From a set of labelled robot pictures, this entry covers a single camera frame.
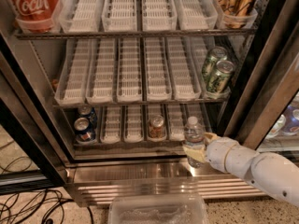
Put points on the red Coca-Cola can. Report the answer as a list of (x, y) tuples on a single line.
[(36, 16)]

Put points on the blue pepsi can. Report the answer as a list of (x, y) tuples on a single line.
[(89, 113), (84, 130)]

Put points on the glass fridge door right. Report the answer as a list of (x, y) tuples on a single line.
[(268, 79)]

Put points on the stainless steel fridge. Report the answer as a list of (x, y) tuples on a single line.
[(129, 60)]

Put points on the green can front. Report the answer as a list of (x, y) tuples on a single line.
[(220, 76)]

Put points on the blue can behind glass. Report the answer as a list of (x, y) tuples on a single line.
[(291, 126)]

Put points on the green can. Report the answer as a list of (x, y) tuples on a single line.
[(220, 76), (213, 56)]

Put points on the gold patterned can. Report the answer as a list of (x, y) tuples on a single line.
[(235, 14)]

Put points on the clear plastic bin on floor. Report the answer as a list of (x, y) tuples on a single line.
[(158, 209)]

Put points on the orange soda can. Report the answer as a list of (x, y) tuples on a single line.
[(156, 126)]

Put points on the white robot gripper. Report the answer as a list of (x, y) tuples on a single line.
[(217, 154)]

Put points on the white can behind glass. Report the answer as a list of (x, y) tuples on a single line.
[(277, 127)]

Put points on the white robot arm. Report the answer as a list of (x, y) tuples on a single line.
[(268, 172)]

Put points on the blue Pepsi can rear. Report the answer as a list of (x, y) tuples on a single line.
[(89, 113)]

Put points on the clear plastic water bottle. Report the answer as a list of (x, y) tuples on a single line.
[(193, 134)]

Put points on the blue Pepsi can front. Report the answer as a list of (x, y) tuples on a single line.
[(84, 130)]

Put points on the green can rear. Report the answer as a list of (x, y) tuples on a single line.
[(213, 56)]

